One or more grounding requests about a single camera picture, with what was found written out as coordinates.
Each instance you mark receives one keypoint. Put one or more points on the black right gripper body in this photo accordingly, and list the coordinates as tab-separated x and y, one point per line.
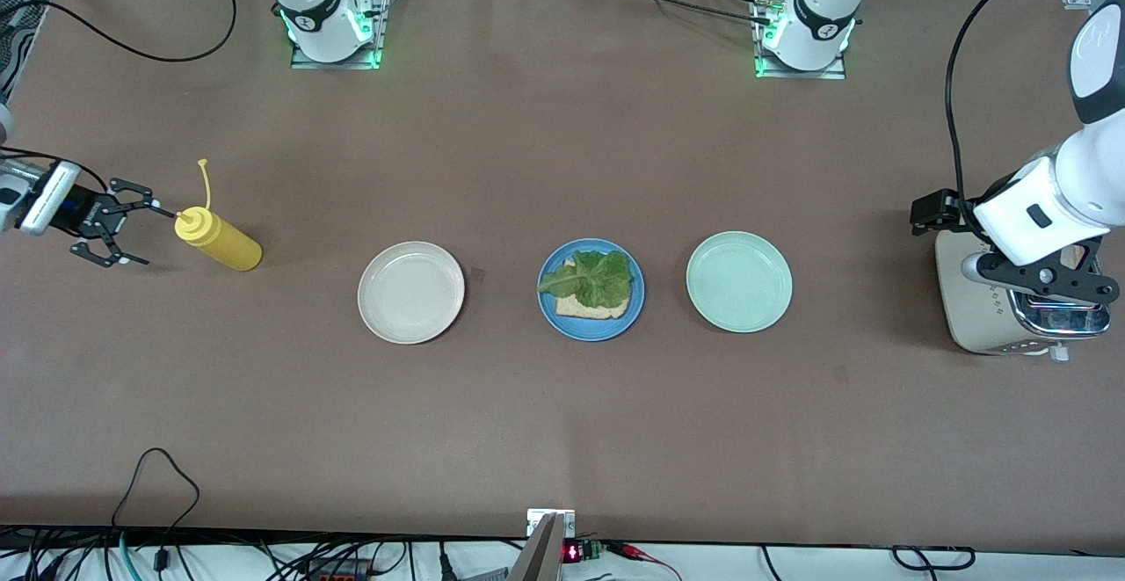
81	214

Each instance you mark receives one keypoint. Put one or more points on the yellow mustard squeeze bottle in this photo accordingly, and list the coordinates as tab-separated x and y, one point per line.
224	247

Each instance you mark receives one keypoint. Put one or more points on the green lettuce leaf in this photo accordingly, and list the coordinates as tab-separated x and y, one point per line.
602	278

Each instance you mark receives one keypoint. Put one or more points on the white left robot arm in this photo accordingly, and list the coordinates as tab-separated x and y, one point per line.
1081	185

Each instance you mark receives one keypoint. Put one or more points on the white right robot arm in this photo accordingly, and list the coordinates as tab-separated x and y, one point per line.
316	1

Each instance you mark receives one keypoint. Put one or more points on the pale green round plate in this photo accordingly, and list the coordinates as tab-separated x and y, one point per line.
739	282

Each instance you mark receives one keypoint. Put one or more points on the beige round plate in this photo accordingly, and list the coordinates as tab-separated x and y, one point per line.
410	293

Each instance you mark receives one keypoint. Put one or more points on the blue round plate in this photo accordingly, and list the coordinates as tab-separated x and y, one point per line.
571	328

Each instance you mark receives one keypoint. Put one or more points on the beige chrome toaster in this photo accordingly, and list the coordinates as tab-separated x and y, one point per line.
967	308

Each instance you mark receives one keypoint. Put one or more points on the small black power adapter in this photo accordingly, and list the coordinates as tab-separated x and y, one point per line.
161	560

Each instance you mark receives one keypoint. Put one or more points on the small board red display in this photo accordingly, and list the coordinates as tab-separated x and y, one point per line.
573	552

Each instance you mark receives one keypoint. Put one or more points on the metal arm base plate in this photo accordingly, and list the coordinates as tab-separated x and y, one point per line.
308	62
835	74

